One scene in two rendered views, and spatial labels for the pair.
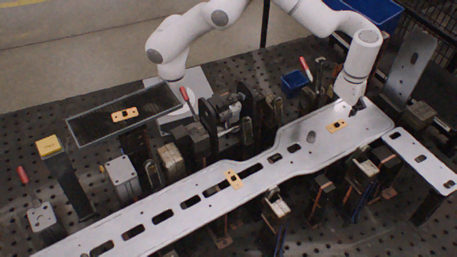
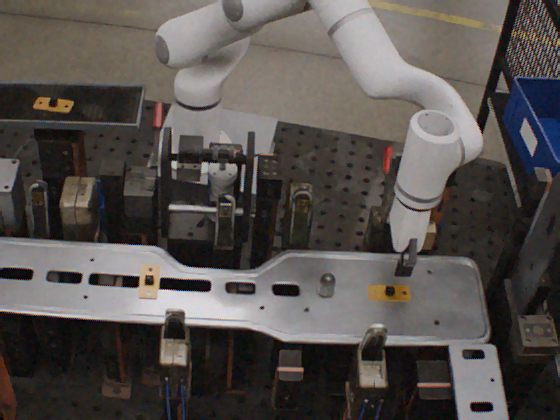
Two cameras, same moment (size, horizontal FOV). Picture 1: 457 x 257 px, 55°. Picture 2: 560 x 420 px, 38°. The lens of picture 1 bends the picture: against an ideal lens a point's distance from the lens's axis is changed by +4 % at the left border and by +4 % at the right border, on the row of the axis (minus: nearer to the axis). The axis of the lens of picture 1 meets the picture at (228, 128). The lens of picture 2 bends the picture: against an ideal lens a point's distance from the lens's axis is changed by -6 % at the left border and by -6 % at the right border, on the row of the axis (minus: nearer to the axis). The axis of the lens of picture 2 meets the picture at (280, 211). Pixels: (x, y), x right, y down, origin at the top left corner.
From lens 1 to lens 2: 68 cm
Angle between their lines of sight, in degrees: 18
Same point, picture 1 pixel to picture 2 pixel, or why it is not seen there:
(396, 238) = not seen: outside the picture
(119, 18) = (275, 34)
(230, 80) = (322, 168)
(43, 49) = (137, 38)
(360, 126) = (428, 312)
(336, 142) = (365, 316)
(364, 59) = (416, 160)
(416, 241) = not seen: outside the picture
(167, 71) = (183, 86)
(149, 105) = (93, 108)
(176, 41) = (195, 35)
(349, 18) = (429, 87)
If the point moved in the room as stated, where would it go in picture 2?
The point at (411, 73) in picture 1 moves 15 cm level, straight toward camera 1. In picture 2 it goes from (543, 253) to (484, 280)
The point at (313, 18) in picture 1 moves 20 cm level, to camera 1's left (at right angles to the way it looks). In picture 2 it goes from (357, 55) to (255, 14)
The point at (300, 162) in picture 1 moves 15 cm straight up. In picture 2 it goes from (275, 315) to (282, 263)
